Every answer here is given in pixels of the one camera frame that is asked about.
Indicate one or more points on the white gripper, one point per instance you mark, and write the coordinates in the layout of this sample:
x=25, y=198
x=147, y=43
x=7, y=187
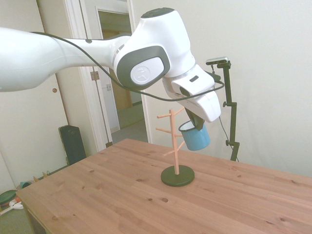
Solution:
x=207, y=107

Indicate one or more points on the blue enamel mug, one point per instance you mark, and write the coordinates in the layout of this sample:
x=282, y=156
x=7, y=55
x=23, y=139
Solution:
x=197, y=140

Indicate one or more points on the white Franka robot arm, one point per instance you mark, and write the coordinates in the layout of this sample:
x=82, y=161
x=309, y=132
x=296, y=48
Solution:
x=158, y=31

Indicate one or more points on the wooden mug tree black base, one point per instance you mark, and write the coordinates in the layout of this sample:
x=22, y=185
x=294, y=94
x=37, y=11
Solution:
x=178, y=180

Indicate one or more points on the white door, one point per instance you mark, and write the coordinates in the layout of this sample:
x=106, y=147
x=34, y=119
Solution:
x=73, y=109

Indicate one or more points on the black rounded speaker cabinet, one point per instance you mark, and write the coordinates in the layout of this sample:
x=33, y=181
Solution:
x=72, y=146

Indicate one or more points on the teal small cup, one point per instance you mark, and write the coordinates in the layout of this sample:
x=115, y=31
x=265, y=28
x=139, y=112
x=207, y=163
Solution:
x=25, y=184

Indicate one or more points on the white scoop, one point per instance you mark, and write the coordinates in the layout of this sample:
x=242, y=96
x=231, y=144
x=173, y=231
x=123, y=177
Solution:
x=17, y=205

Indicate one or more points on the green bowl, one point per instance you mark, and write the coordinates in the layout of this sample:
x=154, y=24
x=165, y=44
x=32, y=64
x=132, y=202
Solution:
x=7, y=198

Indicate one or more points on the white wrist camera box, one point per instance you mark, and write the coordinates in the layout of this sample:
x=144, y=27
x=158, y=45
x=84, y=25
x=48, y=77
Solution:
x=195, y=86

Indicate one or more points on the black camera stand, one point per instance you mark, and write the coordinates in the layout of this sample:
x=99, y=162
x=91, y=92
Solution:
x=233, y=117

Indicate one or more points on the grey camera on stand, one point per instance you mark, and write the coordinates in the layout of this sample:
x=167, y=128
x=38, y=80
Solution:
x=217, y=60

